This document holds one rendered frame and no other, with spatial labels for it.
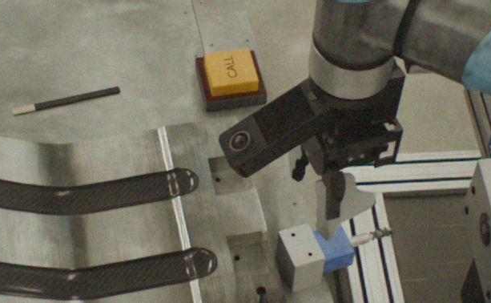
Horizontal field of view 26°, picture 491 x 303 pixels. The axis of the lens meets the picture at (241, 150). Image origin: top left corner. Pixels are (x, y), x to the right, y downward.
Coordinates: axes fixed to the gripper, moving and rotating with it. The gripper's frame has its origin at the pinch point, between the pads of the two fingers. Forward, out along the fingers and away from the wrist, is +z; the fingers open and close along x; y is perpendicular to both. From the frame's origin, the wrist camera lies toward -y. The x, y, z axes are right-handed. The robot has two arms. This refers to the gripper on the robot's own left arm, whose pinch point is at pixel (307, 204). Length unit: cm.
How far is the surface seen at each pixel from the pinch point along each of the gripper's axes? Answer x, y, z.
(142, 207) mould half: 8.2, -15.6, 4.5
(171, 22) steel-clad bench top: 42.5, -1.5, 13.4
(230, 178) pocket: 10.4, -4.6, 6.7
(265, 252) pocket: -1.1, -4.8, 5.4
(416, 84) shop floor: 82, 70, 93
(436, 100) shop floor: 76, 72, 93
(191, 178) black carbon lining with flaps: 10.1, -9.5, 4.4
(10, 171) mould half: 15.9, -28.4, 2.4
